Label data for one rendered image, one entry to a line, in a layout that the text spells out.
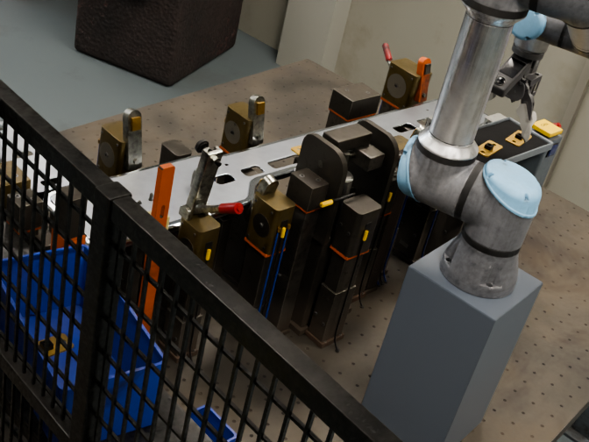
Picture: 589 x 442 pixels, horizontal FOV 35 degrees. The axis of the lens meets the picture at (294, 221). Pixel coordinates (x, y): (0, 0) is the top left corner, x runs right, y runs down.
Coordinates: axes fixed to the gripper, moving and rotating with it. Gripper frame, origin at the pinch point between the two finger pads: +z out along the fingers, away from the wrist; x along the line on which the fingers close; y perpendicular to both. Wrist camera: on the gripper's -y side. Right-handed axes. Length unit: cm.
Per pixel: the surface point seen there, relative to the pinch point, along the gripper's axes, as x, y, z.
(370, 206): 8.6, -34.0, 13.1
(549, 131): -5.1, 23.7, 5.1
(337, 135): 21.4, -32.8, 2.3
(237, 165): 44, -35, 21
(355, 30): 168, 220, 88
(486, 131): 4.6, 7.4, 5.1
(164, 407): -1, -105, 18
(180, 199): 42, -57, 21
